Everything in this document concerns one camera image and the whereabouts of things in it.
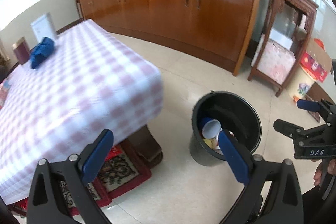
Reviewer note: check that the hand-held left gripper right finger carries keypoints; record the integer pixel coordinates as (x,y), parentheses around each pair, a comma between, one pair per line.
(233,161)

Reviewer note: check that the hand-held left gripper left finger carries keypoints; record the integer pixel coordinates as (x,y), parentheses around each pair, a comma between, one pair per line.
(97,158)

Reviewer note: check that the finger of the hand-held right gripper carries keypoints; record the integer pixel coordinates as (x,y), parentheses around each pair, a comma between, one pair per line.
(288,128)
(307,105)

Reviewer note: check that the yellow wrapper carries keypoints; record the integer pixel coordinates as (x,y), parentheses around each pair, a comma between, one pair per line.
(210,142)

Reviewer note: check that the blue paper cup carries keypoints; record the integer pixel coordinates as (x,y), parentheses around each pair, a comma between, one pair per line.
(204,124)
(211,129)

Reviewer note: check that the black plastic bucket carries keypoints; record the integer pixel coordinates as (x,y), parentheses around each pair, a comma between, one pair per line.
(246,113)

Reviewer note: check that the person's right hand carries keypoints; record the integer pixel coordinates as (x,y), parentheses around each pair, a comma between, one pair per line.
(319,174)

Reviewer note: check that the brown doormat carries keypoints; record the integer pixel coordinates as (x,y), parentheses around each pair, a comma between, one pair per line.
(315,94)

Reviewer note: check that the cream floral printed bucket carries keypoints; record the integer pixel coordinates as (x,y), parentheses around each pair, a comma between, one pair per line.
(302,87)

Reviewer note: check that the red patterned rug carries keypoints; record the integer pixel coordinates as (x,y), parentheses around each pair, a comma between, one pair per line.
(118,171)

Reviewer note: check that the red printed cardboard carton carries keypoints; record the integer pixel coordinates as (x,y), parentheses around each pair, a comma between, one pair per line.
(312,66)

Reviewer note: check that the dark wooden table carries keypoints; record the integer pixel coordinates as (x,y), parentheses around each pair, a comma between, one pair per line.
(147,145)

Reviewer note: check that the carved wooden side stand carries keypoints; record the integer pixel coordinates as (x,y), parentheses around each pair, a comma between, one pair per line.
(262,75)

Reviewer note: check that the pink floral cushion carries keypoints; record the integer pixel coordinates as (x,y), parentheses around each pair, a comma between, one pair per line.
(275,61)

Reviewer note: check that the white flat box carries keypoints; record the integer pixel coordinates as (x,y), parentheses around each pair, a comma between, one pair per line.
(281,39)

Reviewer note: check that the table with checkered cloth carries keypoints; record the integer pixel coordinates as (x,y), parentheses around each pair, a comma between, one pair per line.
(78,82)

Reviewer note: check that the pink printed packet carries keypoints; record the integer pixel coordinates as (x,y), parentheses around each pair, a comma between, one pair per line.
(4,92)

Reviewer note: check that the blue folded cloth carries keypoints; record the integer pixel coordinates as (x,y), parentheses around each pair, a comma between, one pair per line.
(42,52)

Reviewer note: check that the maroon box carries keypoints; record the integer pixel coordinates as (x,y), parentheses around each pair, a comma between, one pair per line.
(21,52)

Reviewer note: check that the brown wooden sideboard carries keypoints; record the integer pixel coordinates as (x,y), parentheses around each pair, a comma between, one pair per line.
(162,3)

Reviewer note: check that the white picture frame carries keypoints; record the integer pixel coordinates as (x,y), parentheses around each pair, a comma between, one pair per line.
(43,26)

